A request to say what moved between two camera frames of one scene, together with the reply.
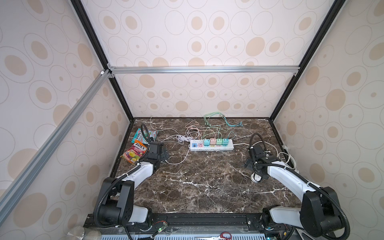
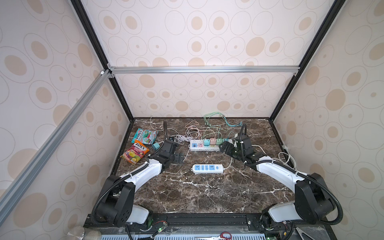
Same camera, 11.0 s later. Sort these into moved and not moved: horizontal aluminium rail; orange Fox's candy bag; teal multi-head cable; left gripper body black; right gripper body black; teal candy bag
Moved: right gripper body black; left gripper body black
Not moved: teal multi-head cable; orange Fox's candy bag; horizontal aluminium rail; teal candy bag
